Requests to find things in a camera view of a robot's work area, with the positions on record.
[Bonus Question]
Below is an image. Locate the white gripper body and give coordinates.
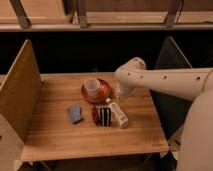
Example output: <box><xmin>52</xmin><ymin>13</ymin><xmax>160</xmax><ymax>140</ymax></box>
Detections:
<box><xmin>115</xmin><ymin>83</ymin><xmax>136</xmax><ymax>99</ymax></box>

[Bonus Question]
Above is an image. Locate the white cup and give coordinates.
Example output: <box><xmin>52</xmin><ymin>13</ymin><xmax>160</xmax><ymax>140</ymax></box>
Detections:
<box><xmin>84</xmin><ymin>78</ymin><xmax>100</xmax><ymax>96</ymax></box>

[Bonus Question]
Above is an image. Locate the white bottle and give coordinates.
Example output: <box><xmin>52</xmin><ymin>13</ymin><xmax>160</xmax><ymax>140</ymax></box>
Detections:
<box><xmin>106</xmin><ymin>98</ymin><xmax>129</xmax><ymax>128</ymax></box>

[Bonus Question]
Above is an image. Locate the orange round plate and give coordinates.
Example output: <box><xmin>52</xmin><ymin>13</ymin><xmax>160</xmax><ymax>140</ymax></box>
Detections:
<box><xmin>81</xmin><ymin>78</ymin><xmax>112</xmax><ymax>104</ymax></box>

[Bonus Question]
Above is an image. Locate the wooden rail frame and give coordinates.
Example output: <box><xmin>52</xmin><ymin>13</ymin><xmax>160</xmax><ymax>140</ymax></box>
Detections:
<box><xmin>0</xmin><ymin>0</ymin><xmax>213</xmax><ymax>32</ymax></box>

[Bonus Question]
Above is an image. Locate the right dark side panel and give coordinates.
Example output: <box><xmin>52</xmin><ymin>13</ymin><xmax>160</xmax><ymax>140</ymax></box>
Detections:
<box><xmin>151</xmin><ymin>36</ymin><xmax>192</xmax><ymax>139</ymax></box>

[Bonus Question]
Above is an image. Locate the black white striped eraser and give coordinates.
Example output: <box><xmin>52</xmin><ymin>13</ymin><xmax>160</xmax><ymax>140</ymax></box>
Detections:
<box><xmin>100</xmin><ymin>107</ymin><xmax>111</xmax><ymax>127</ymax></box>

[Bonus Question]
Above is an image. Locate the left wooden side panel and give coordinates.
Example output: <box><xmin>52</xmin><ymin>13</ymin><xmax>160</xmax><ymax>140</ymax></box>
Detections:
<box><xmin>0</xmin><ymin>39</ymin><xmax>43</xmax><ymax>171</ymax></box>

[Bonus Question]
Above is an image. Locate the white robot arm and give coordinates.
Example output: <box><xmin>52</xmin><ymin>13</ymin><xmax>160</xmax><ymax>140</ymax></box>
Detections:
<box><xmin>115</xmin><ymin>57</ymin><xmax>213</xmax><ymax>171</ymax></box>

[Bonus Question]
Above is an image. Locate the blue sponge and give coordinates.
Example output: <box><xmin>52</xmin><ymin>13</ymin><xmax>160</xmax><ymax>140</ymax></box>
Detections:
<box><xmin>68</xmin><ymin>105</ymin><xmax>83</xmax><ymax>124</ymax></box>

